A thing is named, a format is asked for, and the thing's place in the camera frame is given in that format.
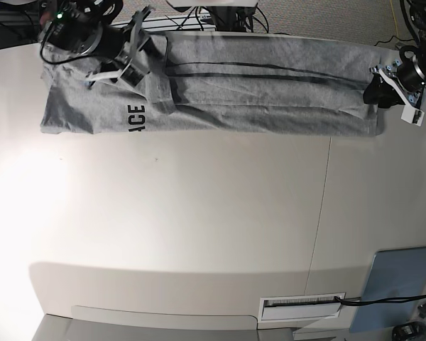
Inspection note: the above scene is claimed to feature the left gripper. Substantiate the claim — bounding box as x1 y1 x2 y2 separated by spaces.
363 49 426 107

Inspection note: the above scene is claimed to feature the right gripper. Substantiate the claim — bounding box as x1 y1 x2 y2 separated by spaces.
83 9 151 82

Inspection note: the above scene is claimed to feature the grey T-shirt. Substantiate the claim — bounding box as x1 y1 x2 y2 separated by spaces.
40 33 381 137

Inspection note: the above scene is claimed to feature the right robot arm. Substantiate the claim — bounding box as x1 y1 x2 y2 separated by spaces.
40 1 162 88

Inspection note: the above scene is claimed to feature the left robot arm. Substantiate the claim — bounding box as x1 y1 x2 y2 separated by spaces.
363 1 426 109

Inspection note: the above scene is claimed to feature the black central stand base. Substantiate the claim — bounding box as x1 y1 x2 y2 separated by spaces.
166 0 271 33

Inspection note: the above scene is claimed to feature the blue-grey pad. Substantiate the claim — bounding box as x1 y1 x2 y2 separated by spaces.
349 247 426 333

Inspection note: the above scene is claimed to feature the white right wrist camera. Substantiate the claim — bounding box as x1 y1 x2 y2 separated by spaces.
120 65 145 88

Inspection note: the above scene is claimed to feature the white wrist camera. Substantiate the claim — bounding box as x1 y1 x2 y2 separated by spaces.
120 65 145 88
401 105 425 126

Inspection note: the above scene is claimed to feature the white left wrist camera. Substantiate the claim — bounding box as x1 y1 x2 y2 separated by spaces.
401 105 425 126

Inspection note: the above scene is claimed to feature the yellow cable on floor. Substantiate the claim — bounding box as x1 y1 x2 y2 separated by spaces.
390 0 400 40

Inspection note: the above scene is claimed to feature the black cable on table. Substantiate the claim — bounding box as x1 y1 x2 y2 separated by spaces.
334 293 426 307

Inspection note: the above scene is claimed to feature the white cable grommet slot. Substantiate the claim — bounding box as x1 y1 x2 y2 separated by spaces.
258 293 345 323

